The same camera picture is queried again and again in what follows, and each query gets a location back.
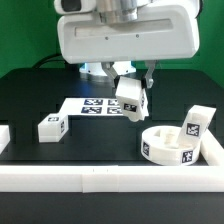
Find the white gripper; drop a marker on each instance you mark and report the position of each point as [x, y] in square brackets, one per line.
[115, 32]

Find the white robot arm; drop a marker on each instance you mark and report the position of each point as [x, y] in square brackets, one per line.
[110, 31]

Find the white marker sheet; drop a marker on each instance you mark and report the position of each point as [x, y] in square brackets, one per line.
[95, 107]

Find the white U-shaped fence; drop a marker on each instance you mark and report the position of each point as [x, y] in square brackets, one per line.
[87, 179]

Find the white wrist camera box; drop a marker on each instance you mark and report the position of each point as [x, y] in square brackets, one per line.
[63, 7]

